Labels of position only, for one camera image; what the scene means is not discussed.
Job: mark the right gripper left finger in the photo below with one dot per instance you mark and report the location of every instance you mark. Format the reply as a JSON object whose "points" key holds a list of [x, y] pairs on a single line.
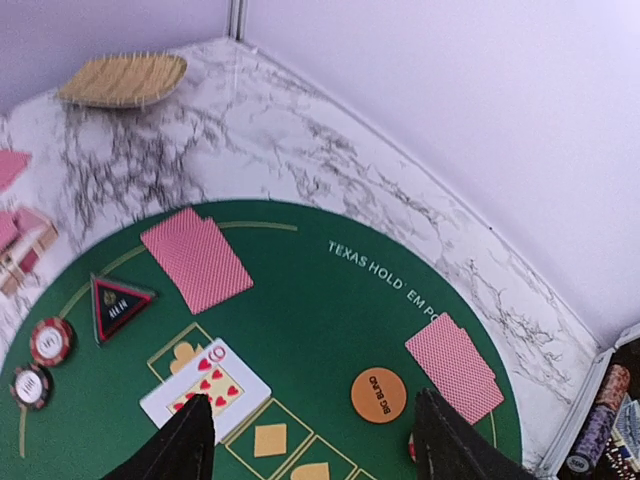
{"points": [[182, 449]]}

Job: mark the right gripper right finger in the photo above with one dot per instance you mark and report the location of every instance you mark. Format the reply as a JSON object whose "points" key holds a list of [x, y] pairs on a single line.
{"points": [[448, 447]]}

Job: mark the nine of hearts card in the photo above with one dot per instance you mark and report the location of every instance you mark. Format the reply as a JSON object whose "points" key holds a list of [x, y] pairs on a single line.
{"points": [[233, 390]]}

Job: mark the orange big blind button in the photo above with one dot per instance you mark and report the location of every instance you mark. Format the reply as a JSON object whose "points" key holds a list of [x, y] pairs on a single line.
{"points": [[378, 395]]}

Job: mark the black triangular dealer button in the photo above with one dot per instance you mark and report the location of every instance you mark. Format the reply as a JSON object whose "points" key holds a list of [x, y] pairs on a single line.
{"points": [[114, 304]]}

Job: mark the black chip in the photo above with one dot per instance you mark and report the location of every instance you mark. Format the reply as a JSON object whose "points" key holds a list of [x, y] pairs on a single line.
{"points": [[31, 386]]}

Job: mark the red chip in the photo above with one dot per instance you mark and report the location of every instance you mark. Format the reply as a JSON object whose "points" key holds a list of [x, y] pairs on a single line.
{"points": [[411, 448], [51, 341]]}

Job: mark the red playing card deck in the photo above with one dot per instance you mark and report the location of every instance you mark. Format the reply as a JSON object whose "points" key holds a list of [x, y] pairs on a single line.
{"points": [[16, 223]]}

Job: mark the aluminium poker chip case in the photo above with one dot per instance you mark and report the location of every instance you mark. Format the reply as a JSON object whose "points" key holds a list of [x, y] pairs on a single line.
{"points": [[599, 439]]}

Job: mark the round green poker mat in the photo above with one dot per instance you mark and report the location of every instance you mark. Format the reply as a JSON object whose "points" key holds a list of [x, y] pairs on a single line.
{"points": [[330, 299]]}

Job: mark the playing card box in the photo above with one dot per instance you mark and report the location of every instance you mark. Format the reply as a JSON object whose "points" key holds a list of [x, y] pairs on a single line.
{"points": [[23, 255]]}

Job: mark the woven bamboo tray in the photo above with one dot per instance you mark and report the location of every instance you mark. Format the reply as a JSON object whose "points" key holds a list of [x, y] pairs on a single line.
{"points": [[125, 81]]}

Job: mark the left aluminium frame post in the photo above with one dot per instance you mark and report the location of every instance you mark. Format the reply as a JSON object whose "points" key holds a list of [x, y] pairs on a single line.
{"points": [[237, 19]]}

